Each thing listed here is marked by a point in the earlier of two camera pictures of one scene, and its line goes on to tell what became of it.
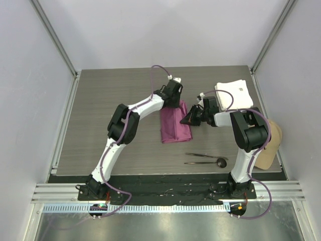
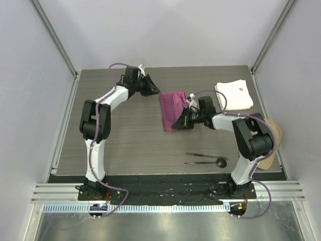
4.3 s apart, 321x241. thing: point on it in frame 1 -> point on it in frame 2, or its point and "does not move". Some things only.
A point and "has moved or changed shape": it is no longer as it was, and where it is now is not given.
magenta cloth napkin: (172, 130) has moved or changed shape
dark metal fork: (207, 156) does not move
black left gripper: (175, 105) -> (151, 87)
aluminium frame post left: (37, 6) does not move
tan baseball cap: (265, 157) does not move
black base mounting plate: (164, 188) does not move
